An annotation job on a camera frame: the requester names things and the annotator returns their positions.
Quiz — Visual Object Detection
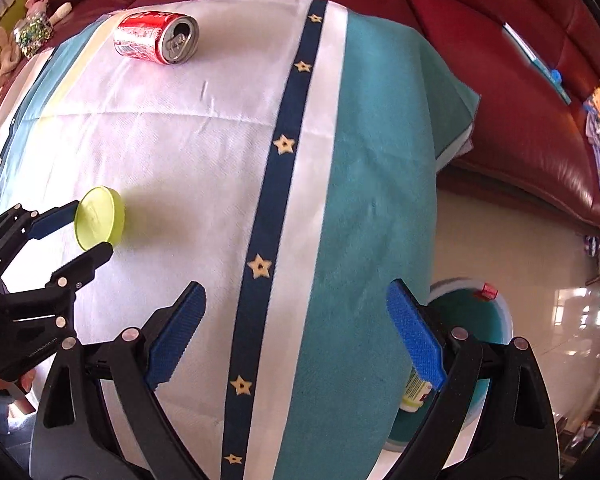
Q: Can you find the striped star tablecloth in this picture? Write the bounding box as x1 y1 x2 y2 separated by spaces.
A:
0 0 479 479

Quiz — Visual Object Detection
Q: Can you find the lime green plastic lid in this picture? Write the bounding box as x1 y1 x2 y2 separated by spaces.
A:
74 186 125 250

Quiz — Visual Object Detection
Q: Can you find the red soda can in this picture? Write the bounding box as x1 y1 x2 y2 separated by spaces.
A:
114 11 200 65

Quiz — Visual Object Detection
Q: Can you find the beige plush toy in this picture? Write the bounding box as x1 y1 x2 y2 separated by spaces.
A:
0 0 72 95

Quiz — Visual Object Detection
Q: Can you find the teal trash bin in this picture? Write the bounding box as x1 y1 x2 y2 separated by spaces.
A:
385 278 514 452

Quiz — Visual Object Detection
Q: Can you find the jar of colourful beads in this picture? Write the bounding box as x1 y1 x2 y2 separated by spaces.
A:
12 12 54 58

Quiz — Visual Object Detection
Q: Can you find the blue pen on sofa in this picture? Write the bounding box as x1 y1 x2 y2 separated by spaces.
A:
503 23 571 105

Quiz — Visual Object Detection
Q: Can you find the dark red leather sofa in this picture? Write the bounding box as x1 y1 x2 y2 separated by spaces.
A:
48 0 600 231

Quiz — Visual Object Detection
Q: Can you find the person's right hand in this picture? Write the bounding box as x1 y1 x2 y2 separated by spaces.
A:
0 370 36 415

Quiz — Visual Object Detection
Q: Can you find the white green-rimmed cup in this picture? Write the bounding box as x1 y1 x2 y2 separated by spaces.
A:
400 368 432 413

